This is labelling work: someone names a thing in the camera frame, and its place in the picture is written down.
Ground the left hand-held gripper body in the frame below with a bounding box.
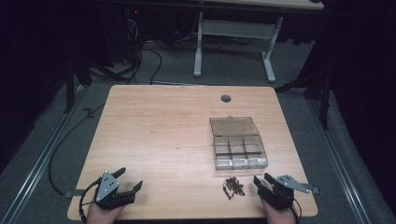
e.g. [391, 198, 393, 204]
[92, 170, 138, 210]

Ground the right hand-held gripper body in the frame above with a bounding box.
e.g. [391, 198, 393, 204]
[257, 174, 312, 211]

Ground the pile of small dark parts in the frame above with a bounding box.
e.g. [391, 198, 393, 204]
[222, 176, 247, 201]

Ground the clear plastic compartment box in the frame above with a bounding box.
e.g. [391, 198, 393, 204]
[208, 115, 270, 172]

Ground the person's right hand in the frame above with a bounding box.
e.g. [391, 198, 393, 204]
[261, 198, 297, 224]

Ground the person's left hand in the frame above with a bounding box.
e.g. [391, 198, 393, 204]
[86, 202, 126, 224]

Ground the black metal stand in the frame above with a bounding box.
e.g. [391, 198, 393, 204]
[63, 58, 77, 114]
[275, 70, 332, 131]

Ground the desk with white metal legs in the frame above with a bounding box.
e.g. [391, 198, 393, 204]
[192, 0, 325, 84]

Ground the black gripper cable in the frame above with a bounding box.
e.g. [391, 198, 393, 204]
[289, 197, 303, 224]
[78, 177, 104, 224]

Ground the long black floor cable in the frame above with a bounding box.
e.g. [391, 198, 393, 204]
[48, 103, 106, 198]

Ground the metal floor rail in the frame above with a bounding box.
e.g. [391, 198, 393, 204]
[0, 84, 89, 224]
[305, 98, 372, 224]

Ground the black looped floor cable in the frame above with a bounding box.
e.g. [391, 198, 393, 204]
[143, 48, 163, 86]

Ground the bundle of dark cables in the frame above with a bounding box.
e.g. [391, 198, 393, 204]
[123, 17, 145, 84]

